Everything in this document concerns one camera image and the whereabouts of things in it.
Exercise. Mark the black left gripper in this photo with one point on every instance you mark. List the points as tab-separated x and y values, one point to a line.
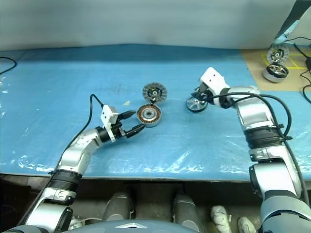
119	131

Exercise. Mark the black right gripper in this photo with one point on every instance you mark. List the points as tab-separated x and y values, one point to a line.
206	91

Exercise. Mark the silver motor housing copper windings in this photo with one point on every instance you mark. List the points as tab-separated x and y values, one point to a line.
155	114

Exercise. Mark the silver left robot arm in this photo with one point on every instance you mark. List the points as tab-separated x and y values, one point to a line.
77	153

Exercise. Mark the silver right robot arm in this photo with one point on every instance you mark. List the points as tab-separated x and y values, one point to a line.
255	111

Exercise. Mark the spare silver motor housing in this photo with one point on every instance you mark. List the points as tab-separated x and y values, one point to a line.
271	76

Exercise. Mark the spare silver motor lid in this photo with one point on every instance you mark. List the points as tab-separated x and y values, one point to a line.
278	54

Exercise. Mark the blue plastic table sheet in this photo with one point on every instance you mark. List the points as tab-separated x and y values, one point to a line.
170	150

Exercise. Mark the brown cardboard mat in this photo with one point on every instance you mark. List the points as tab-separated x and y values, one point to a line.
255	72

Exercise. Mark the dark grey rounded leg cover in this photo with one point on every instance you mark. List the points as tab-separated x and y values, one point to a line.
117	208
185	208

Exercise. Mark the grey robot torso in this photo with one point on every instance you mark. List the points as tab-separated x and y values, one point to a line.
126	229

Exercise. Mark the black power adapter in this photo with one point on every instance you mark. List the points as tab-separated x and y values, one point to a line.
308	63

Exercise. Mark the dark slanted pole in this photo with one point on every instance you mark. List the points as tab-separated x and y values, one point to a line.
289	17

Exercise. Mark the white sneaker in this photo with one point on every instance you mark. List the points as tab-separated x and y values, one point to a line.
219	218
246	225

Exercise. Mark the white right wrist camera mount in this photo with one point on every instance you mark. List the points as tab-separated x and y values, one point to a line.
213	77

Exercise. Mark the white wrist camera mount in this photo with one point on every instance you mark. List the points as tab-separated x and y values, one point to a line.
108	114
213	77

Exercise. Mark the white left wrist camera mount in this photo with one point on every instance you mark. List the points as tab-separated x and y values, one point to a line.
108	114

